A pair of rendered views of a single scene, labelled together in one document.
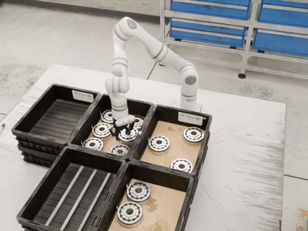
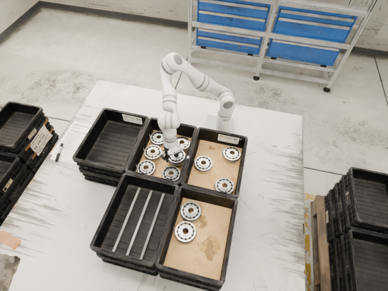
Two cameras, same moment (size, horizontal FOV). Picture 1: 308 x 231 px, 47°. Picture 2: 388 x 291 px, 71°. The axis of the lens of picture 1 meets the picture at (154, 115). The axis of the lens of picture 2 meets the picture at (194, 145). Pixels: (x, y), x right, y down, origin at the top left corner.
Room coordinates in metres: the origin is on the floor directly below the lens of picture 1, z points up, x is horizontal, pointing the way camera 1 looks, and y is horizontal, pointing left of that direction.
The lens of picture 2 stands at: (0.35, 0.13, 2.16)
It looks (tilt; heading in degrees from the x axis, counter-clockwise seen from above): 53 degrees down; 353
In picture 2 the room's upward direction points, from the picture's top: 3 degrees clockwise
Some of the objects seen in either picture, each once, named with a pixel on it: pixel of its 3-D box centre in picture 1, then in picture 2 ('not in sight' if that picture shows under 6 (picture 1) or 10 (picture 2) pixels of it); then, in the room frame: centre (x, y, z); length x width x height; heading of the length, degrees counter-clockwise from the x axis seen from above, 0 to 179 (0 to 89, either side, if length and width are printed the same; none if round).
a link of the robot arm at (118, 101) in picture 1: (116, 92); (167, 127); (1.21, 0.16, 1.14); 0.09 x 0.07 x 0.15; 86
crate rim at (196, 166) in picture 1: (173, 137); (216, 160); (1.16, -0.09, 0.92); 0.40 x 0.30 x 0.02; 162
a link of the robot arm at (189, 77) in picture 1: (189, 81); (226, 104); (1.52, -0.19, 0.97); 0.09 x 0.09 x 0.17; 4
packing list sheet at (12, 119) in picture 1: (19, 123); (76, 141); (1.50, 0.78, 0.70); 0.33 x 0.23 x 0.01; 163
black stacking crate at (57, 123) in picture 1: (60, 119); (115, 142); (1.35, 0.48, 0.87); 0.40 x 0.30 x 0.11; 162
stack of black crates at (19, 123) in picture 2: not in sight; (23, 140); (1.80, 1.34, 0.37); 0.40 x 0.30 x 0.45; 163
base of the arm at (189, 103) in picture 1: (188, 103); (223, 121); (1.53, -0.19, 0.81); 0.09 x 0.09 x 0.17; 79
